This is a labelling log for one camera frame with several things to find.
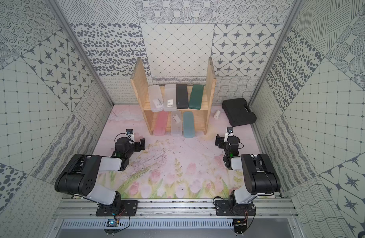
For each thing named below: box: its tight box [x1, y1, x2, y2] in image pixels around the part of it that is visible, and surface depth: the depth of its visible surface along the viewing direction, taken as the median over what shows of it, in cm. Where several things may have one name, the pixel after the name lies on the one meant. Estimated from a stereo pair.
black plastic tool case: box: [221, 97, 257, 127], surface depth 113 cm
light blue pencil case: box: [183, 111, 195, 139], surface depth 106 cm
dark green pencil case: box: [188, 84, 205, 111], surface depth 87 cm
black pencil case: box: [176, 83, 189, 110], surface depth 86 cm
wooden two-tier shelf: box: [130, 56, 217, 138], surface depth 90 cm
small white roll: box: [213, 110, 221, 120], surface depth 112 cm
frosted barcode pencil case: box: [163, 83, 178, 112], surface depth 85 cm
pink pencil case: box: [153, 111, 169, 137], surface depth 101 cm
